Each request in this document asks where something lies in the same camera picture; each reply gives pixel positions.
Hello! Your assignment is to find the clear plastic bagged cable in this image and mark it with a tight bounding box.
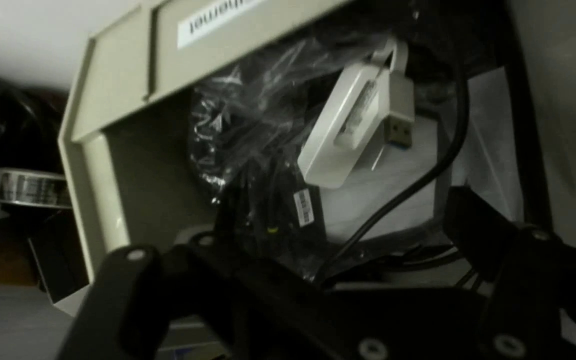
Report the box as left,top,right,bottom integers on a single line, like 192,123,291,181
188,34,397,284

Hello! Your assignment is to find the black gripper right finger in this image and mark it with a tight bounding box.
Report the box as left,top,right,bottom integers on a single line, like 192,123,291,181
444,184,576,360

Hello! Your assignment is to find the black power adapter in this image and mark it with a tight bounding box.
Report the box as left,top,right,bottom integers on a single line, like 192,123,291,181
26,209,93,306

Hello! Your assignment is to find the black cable bundle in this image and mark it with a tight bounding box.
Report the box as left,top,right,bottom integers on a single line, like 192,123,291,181
311,38,471,284

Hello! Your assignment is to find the white cable adapter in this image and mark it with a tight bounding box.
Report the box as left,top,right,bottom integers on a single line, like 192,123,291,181
296,38,418,192

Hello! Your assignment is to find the gray metal shelf unit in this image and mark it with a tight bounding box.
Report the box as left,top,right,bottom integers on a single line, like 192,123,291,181
0,0,169,360

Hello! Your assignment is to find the silver tape roll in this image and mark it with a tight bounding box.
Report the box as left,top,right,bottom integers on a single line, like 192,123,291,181
0,164,73,212

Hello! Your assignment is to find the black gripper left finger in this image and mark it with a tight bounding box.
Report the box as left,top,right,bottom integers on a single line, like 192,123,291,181
55,239,243,360

